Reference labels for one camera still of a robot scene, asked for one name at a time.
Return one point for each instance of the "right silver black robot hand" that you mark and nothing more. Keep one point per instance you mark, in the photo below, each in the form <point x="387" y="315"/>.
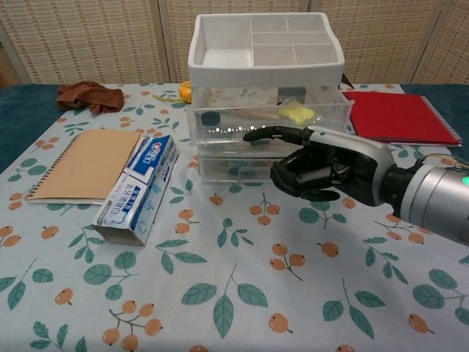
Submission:
<point x="351" y="161"/>

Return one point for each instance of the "clear plastic box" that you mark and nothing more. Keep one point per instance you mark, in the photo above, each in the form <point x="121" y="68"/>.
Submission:
<point x="220" y="137"/>

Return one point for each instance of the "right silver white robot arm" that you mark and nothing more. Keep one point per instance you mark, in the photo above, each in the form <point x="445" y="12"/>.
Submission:
<point x="436" y="198"/>

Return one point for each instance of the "white plastic drawer organizer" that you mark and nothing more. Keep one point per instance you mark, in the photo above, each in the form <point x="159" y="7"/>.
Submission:
<point x="267" y="71"/>

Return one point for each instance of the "red spiral notebook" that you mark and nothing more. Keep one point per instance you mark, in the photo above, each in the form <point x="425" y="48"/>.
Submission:
<point x="395" y="113"/>

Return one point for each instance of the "yellow item in clear packet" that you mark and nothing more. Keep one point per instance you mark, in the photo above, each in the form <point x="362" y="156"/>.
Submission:
<point x="297" y="113"/>

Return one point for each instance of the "black round cap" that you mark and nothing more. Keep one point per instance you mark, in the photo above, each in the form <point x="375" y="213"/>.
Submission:
<point x="209" y="118"/>

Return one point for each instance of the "yellow tape measure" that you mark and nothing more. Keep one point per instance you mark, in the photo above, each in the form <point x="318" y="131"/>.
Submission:
<point x="186" y="91"/>

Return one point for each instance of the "floral fruit print tablecloth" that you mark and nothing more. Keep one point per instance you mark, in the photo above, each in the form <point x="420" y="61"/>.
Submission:
<point x="220" y="286"/>

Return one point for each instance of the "blue white toothpaste box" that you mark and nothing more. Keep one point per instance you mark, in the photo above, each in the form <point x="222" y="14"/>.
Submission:
<point x="146" y="172"/>

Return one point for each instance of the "tan spiral notebook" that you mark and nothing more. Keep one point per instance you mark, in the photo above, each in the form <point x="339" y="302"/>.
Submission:
<point x="88" y="165"/>

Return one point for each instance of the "brown crumpled cloth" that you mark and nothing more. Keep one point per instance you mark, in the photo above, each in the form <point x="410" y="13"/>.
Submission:
<point x="91" y="96"/>

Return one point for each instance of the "woven folding screen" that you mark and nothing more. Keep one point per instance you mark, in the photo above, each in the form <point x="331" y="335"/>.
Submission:
<point x="91" y="40"/>

